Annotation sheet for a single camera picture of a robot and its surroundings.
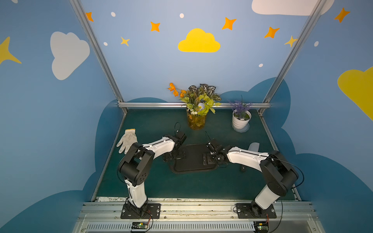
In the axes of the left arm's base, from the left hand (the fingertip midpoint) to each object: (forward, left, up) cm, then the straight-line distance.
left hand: (177, 156), depth 94 cm
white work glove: (+12, +37, 0) cm, 39 cm away
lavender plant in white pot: (+29, -45, +9) cm, 54 cm away
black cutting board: (-4, -11, +1) cm, 11 cm away
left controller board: (-37, +17, -2) cm, 41 cm away
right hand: (-1, -21, 0) cm, 21 cm away
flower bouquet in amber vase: (+31, -13, +22) cm, 40 cm away
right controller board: (-36, -45, -2) cm, 58 cm away
